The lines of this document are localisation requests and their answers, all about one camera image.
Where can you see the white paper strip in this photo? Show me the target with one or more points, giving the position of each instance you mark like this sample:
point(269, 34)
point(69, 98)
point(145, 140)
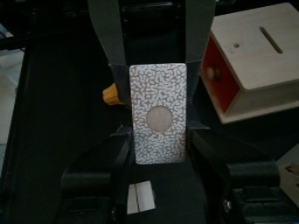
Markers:
point(140, 197)

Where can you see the white speckled toy rice block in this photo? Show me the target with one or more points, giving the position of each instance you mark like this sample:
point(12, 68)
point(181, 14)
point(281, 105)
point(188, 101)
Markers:
point(159, 87)

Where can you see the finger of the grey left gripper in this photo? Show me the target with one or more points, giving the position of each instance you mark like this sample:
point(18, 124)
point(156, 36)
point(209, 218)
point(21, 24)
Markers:
point(197, 32)
point(110, 38)

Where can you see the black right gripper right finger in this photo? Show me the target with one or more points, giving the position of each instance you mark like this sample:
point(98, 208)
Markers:
point(237, 163)

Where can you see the small yellow toy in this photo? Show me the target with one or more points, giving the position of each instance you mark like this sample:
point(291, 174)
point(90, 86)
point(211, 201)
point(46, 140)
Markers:
point(110, 94)

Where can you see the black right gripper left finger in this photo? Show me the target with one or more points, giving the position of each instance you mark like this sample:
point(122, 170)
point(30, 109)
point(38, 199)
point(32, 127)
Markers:
point(97, 180)

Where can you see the white box with brown print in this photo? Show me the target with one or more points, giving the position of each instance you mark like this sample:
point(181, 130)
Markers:
point(289, 172)

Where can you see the wooden box with red drawer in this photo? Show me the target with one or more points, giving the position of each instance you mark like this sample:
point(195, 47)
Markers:
point(256, 58)

